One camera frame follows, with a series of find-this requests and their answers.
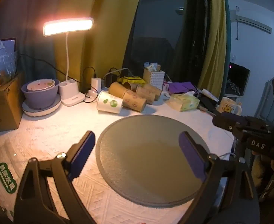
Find round grey mat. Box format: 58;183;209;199
95;115;212;208

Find white air conditioner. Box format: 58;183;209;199
229;9;273;34

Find purple cloth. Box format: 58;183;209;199
168;82;198;94

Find clear plastic bag of fruit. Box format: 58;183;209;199
0;37;19;92

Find white folding rack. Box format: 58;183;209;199
254;79;274;122

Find cardboard box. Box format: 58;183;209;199
0;72;25;133

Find yellow packet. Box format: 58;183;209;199
118;76;147;86

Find green label plastic bag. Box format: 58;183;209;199
0;161;19;223

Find thin white cable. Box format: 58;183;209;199
217;135;237;161

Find black flat case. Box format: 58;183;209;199
199;97;218;116

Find white scalloped plate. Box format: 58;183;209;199
22;94;62;117

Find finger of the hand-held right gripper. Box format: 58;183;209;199
212;111;273;134

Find yellow bear print mug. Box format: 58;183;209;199
216;97;242;115

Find small packets in basket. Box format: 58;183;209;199
144;62;162;72

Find purple bowl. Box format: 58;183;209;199
21;79;60;110

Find yellow curtain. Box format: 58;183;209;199
198;0;228;103

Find white quilted tablecloth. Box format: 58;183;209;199
0;96;238;224

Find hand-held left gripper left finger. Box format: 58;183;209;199
13;131;97;224

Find white desk lamp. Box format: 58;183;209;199
43;17;95;106

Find black power adapter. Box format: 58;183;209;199
104;73;119;88

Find green tissue pack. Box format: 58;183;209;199
170;91;200;112

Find brown paper cup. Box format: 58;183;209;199
136;85;156;104
143;83;162;101
123;82;140;92
122;91;148;112
108;82;129;98

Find white charger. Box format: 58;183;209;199
91;77;102;91

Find white cup with green print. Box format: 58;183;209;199
96;91;124;114

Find white power strip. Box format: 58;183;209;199
84;87;100;103

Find white tube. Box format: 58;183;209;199
201;89;219;102

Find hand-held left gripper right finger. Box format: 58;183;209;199
178;131;261;224

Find white woven basket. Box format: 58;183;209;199
143;68;166;89

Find black cable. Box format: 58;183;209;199
18;54;96;94

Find dark window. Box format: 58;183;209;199
123;0;212;89

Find pink bowl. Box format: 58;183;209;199
27;79;55;92

